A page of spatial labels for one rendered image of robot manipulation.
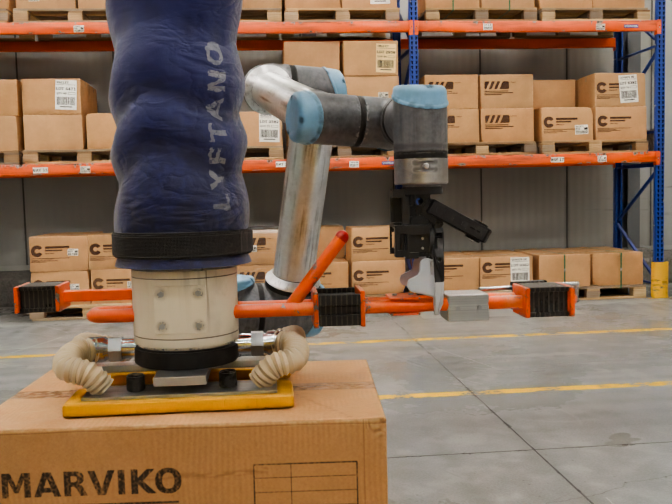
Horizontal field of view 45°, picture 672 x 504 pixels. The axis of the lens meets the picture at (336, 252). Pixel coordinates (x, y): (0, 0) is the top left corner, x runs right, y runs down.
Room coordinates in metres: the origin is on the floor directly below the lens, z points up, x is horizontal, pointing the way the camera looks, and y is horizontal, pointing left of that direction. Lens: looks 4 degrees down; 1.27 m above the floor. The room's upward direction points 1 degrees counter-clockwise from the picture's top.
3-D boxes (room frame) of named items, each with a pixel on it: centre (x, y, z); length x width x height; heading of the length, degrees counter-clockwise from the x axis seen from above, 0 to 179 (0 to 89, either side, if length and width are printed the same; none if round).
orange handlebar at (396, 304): (1.45, 0.06, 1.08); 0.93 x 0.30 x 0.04; 95
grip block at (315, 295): (1.33, 0.00, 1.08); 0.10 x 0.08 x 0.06; 5
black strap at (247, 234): (1.31, 0.25, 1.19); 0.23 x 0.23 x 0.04
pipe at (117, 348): (1.31, 0.25, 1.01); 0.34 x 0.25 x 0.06; 95
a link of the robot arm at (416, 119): (1.35, -0.14, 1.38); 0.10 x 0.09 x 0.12; 16
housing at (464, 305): (1.35, -0.21, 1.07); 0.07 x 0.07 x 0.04; 5
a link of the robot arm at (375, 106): (1.46, -0.10, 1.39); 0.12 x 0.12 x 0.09; 16
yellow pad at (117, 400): (1.22, 0.24, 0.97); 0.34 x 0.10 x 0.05; 95
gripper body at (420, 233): (1.35, -0.14, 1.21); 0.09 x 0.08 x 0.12; 93
